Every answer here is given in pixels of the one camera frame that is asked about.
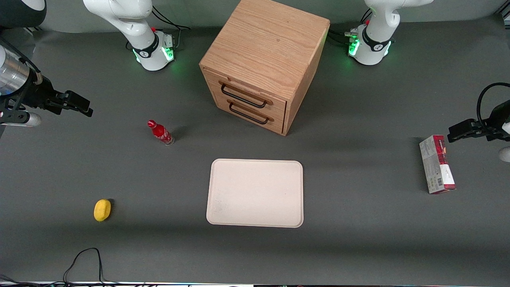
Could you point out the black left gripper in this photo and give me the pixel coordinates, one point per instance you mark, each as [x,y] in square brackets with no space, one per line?
[497,121]

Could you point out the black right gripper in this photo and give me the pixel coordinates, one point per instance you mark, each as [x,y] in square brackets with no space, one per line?
[36,95]

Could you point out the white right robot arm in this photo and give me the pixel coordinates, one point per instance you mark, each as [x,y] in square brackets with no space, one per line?
[119,16]

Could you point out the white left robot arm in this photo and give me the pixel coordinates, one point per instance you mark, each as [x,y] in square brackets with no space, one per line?
[378,36]

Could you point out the wooden drawer cabinet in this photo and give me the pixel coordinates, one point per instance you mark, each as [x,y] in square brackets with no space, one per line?
[267,44]

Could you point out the grey and red carton box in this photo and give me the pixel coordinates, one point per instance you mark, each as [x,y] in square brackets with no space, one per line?
[436,164]

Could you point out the red cola bottle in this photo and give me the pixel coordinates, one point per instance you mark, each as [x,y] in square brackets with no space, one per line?
[161,132]

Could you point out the yellow lemon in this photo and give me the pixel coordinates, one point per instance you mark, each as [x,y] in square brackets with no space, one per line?
[102,210]

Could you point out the beige plastic tray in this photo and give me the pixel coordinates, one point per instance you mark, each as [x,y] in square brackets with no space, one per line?
[255,193]

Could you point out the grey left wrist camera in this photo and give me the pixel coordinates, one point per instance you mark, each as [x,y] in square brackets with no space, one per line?
[505,154]

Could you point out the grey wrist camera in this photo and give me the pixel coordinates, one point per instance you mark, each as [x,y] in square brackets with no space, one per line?
[505,154]
[28,119]

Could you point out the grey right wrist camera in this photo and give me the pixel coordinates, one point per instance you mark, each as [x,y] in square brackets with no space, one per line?
[28,119]

